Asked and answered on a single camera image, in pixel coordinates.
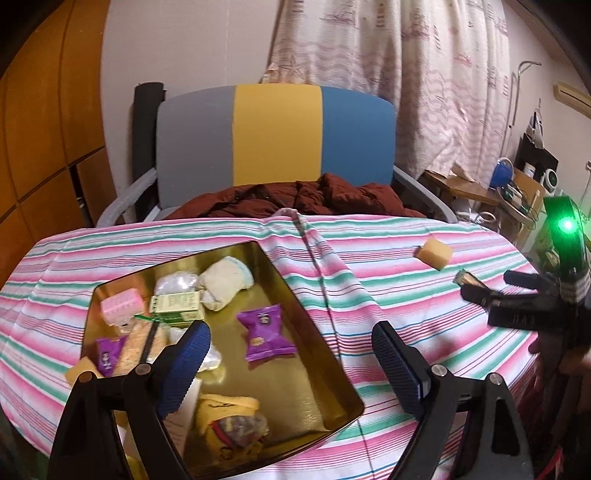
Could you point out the white round fan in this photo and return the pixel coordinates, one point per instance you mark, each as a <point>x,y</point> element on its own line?
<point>550,181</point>

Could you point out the operator right hand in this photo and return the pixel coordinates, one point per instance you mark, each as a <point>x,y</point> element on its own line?
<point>574,362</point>

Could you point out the grey yellow blue chair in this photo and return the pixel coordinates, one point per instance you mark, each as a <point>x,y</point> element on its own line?
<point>206,140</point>

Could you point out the tan sponge block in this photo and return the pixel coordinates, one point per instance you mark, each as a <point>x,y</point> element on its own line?
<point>83,365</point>

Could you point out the pink patterned curtain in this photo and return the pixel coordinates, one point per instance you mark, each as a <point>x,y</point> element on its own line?
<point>444,65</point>

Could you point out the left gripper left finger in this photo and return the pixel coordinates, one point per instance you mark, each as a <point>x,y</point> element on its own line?
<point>87,444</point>

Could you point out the cream medicine box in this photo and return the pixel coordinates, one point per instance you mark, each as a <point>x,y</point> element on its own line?
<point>179,423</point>

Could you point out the Weidan cracker pack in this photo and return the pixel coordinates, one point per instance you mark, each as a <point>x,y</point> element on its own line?
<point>135,343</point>

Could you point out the yellow sponge block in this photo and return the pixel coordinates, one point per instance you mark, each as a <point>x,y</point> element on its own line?
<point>435,253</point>

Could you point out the green edged cracker pack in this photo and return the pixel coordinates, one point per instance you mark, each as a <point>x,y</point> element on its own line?
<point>464,277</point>

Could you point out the wooden wardrobe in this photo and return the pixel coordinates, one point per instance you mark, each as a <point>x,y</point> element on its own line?
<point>55,174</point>

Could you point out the dark red garment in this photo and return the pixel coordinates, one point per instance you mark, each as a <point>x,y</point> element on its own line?
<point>329,195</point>

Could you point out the purple snack packet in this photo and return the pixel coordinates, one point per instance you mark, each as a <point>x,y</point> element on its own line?
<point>265,338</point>
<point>109,351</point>

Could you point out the wooden desk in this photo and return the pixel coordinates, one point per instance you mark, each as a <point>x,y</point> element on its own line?
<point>465,198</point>

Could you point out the striped pink green bedsheet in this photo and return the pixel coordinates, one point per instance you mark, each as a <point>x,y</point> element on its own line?
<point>348,272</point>

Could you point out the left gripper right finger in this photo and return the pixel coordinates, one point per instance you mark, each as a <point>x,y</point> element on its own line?
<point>493,443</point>

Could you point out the yellow cartoon cloth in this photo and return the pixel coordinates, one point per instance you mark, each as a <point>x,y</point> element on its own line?
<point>233,428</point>

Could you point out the clear bag white contents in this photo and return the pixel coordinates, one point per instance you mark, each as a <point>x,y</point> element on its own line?
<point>177,282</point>

